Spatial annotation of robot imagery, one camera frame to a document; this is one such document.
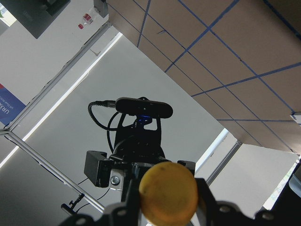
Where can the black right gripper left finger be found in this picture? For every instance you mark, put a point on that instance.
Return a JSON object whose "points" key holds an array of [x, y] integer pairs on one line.
{"points": [[119, 214]]}

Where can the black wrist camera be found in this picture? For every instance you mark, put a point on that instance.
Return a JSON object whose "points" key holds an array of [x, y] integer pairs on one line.
{"points": [[134, 106]]}

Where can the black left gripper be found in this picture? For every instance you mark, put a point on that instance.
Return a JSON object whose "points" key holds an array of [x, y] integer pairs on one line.
{"points": [[136, 150]]}

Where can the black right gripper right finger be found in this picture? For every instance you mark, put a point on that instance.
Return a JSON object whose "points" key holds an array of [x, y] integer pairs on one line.
{"points": [[210, 212]]}

